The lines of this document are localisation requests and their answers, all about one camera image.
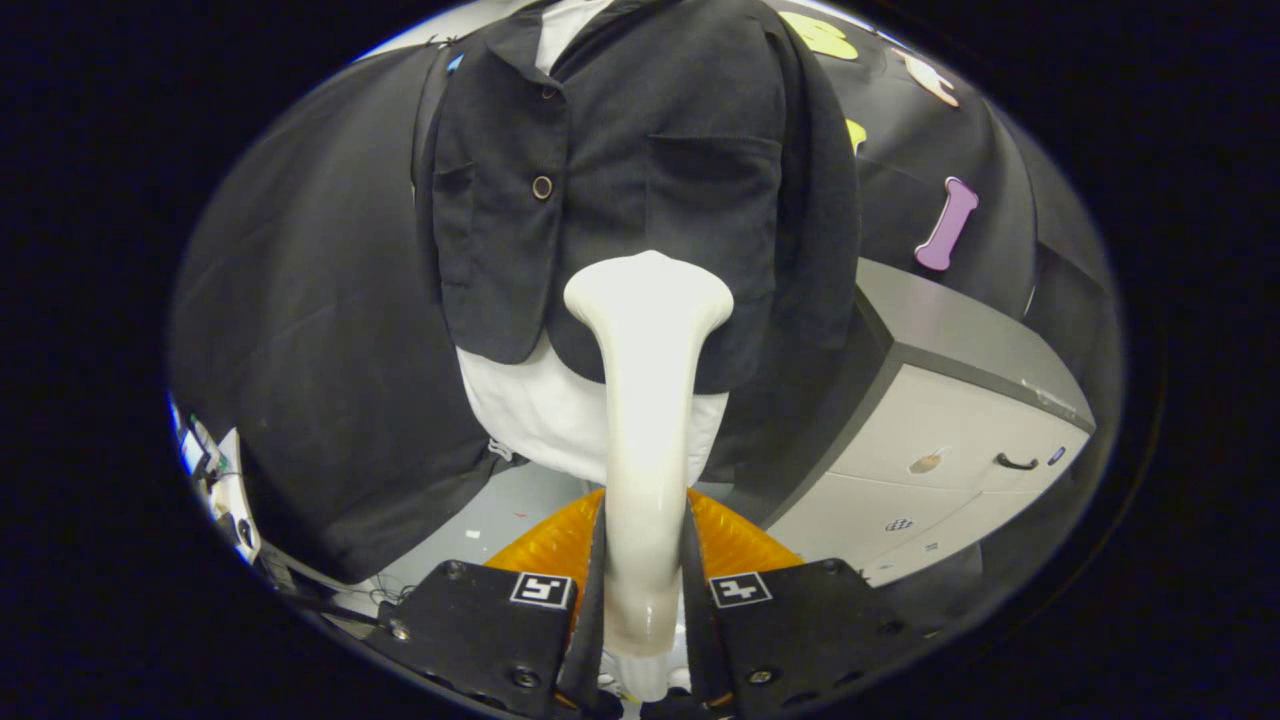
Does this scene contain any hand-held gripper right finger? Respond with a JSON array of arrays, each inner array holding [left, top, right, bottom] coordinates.
[[683, 490, 926, 716]]

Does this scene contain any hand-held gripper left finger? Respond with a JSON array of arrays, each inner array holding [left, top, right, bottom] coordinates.
[[360, 490, 608, 720]]

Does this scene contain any white shirt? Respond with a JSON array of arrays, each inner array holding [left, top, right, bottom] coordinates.
[[457, 0, 731, 489]]

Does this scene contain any black suit jacket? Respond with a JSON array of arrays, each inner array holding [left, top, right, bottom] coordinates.
[[412, 0, 863, 481]]

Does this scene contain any grey cabinet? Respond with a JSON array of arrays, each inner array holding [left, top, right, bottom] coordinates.
[[765, 258, 1098, 589]]

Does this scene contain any black backdrop cloth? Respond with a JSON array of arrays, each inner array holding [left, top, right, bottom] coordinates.
[[168, 0, 1121, 586]]

